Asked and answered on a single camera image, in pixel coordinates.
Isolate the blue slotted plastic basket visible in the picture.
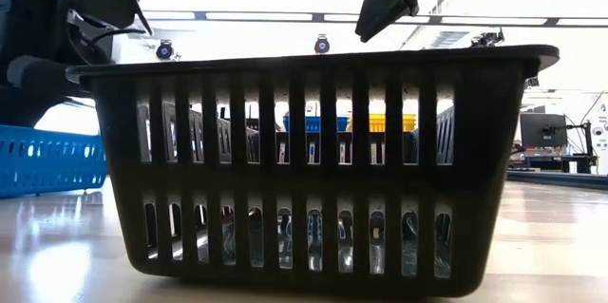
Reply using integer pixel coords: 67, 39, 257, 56
0, 124, 108, 199
283, 113, 351, 134

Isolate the round blue-centred knob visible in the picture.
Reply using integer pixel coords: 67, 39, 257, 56
313, 34, 332, 55
155, 39, 174, 61

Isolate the small black clamp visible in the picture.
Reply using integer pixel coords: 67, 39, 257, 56
469, 28, 505, 48

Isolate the yellow slotted plastic basket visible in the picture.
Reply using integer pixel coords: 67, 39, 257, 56
369, 113, 418, 134

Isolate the black slotted plastic basket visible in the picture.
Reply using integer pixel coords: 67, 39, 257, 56
65, 44, 561, 298

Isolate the black computer monitor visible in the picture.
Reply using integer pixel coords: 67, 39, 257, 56
519, 112, 569, 149

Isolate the dark background desk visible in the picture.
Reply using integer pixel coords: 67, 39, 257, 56
505, 149, 608, 192

